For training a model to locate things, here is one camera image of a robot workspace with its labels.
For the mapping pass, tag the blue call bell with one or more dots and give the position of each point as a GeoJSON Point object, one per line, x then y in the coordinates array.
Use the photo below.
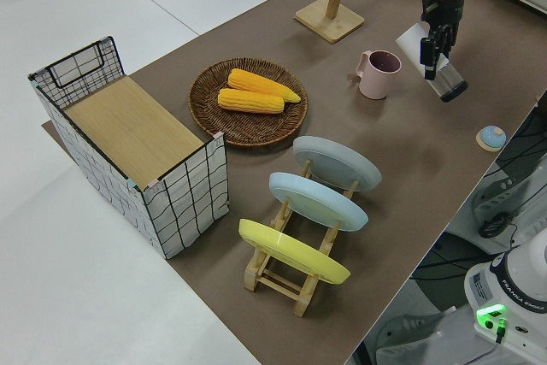
{"type": "Point", "coordinates": [491, 138]}

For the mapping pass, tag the brown table mat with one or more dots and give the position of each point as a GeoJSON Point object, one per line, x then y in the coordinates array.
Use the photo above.
{"type": "Point", "coordinates": [384, 147]}

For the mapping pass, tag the brown wicker basket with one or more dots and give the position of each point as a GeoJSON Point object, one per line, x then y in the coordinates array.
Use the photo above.
{"type": "Point", "coordinates": [248, 130]}

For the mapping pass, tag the light blue plate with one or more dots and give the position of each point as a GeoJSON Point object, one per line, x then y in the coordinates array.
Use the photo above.
{"type": "Point", "coordinates": [316, 202]}

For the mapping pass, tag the grey plate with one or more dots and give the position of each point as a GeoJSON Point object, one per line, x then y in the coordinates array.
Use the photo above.
{"type": "Point", "coordinates": [337, 160]}

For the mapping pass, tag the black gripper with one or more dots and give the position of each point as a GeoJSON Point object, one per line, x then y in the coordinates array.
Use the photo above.
{"type": "Point", "coordinates": [444, 12]}

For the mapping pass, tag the yellow plate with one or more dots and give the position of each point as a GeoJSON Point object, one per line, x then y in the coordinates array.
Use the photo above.
{"type": "Point", "coordinates": [290, 249]}

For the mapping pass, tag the pink mug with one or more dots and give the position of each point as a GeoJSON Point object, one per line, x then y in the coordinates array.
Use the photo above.
{"type": "Point", "coordinates": [378, 83]}

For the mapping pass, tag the yellow corn cob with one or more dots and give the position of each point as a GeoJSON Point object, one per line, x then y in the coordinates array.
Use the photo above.
{"type": "Point", "coordinates": [256, 81]}
{"type": "Point", "coordinates": [250, 102]}

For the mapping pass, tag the wooden plate rack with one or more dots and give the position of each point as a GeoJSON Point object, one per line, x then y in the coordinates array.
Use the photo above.
{"type": "Point", "coordinates": [301, 296]}

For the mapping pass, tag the wooden mug rack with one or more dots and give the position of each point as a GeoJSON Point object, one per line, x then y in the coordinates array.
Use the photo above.
{"type": "Point", "coordinates": [329, 25]}

